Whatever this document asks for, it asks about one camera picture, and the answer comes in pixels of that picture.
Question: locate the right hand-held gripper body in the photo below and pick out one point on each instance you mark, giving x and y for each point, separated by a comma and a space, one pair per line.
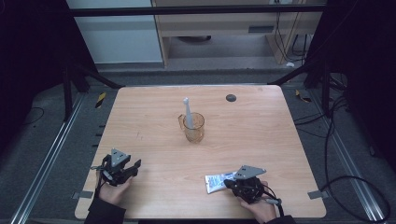
247, 188

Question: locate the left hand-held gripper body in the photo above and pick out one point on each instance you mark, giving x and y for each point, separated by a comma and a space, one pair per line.
115, 168

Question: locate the white toothpaste tube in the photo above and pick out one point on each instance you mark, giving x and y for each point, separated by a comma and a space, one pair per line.
214, 182

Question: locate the clear amber cup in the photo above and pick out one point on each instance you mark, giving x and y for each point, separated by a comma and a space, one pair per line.
194, 130

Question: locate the white electric toothbrush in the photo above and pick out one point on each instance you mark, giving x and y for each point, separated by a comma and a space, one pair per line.
188, 115

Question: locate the person's left hand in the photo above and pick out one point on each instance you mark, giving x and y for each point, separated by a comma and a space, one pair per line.
112, 193

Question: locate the person's right hand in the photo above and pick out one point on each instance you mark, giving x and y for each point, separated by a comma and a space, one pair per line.
264, 210

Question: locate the yellow black tape strip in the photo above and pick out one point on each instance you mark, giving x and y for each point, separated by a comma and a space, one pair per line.
100, 100
302, 97

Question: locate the dark round table grommet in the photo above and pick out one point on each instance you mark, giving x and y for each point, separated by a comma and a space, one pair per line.
231, 98

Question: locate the black metal stand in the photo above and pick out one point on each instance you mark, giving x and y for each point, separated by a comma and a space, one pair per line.
326, 90
67, 93

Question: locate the white cabinet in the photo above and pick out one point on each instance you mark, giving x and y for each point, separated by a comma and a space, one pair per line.
118, 37

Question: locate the small white floor object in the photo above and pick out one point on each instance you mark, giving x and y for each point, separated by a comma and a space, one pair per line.
289, 64

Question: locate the black curtain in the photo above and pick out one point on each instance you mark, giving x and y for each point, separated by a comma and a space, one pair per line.
31, 62
367, 62

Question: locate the light wooden desk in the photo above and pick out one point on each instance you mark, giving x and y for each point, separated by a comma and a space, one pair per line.
218, 23

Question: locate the grey table bracket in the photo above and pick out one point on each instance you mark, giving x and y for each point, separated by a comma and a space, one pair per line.
318, 194
82, 194

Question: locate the aluminium floor rail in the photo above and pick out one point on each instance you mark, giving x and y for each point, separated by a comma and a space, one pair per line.
46, 161
348, 161

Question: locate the black horizontal frame bar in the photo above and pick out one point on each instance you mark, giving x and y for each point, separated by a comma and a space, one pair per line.
199, 11

